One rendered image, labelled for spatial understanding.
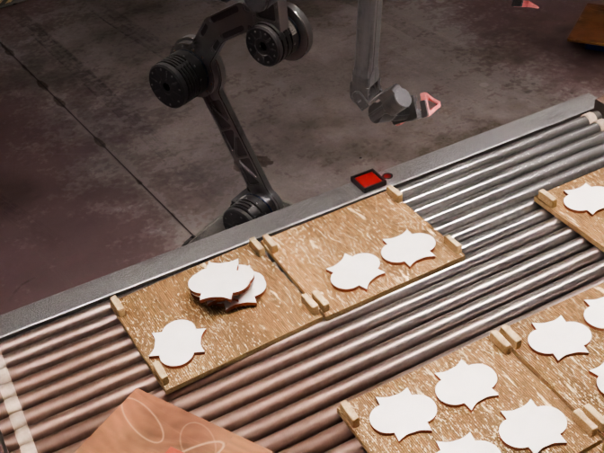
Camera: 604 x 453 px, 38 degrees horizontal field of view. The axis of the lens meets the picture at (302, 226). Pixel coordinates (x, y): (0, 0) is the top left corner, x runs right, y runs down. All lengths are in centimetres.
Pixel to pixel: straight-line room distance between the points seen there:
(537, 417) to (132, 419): 82
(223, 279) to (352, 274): 32
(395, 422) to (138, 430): 52
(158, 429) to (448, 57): 380
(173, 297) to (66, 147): 265
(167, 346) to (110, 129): 289
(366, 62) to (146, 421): 110
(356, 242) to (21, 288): 196
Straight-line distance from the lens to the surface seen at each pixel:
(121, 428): 178
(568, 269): 226
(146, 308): 217
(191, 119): 477
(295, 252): 226
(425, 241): 226
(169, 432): 175
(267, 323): 207
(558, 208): 242
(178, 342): 205
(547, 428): 185
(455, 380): 192
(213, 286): 209
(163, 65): 319
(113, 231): 405
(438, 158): 263
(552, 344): 201
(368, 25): 227
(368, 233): 231
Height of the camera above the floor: 237
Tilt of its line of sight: 38 degrees down
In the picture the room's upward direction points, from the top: 5 degrees counter-clockwise
